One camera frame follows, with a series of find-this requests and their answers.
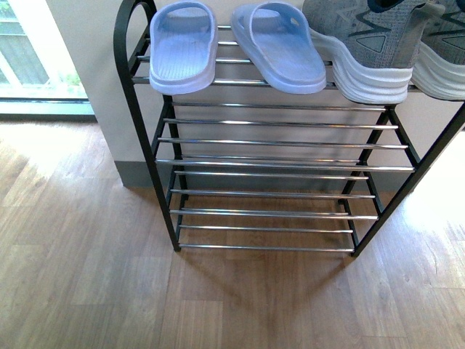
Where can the grey sneaker navy collar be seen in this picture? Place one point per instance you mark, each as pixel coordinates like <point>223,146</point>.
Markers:
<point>373,45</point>

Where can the grey sneaker white sole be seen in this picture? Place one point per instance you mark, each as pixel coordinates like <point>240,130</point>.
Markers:
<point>439,69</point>

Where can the black metal shoe rack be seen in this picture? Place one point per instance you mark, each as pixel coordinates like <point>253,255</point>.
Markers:
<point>231,172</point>

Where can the light blue slipper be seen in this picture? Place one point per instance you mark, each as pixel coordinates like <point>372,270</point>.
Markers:
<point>276,37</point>
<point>183,48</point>

